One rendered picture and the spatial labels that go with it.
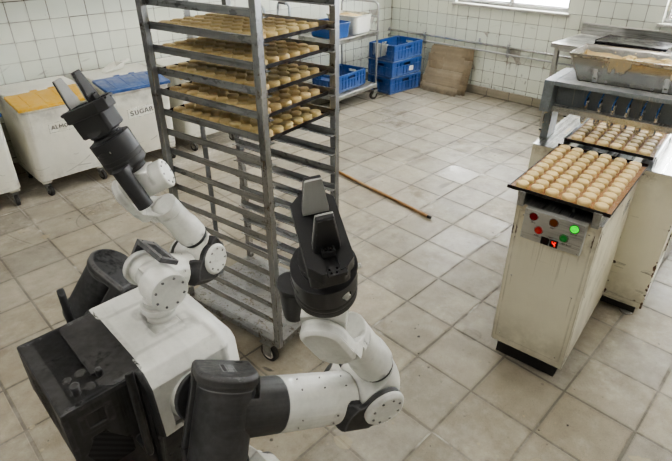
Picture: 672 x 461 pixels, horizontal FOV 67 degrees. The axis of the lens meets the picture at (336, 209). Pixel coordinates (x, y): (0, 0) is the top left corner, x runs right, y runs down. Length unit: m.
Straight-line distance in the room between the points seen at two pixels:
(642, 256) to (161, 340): 2.51
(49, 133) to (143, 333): 3.54
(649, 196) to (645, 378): 0.86
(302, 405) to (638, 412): 2.03
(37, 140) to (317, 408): 3.75
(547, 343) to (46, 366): 2.08
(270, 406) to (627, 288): 2.51
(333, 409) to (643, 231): 2.27
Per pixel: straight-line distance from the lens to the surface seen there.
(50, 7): 4.97
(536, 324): 2.52
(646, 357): 3.01
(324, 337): 0.72
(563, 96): 2.90
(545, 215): 2.20
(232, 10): 1.91
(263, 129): 1.89
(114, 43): 5.17
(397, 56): 6.55
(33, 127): 4.36
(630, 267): 3.05
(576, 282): 2.34
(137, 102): 4.59
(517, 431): 2.44
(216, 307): 2.71
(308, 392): 0.88
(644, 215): 2.91
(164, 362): 0.89
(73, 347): 0.97
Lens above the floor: 1.84
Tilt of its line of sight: 29 degrees down
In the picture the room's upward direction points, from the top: straight up
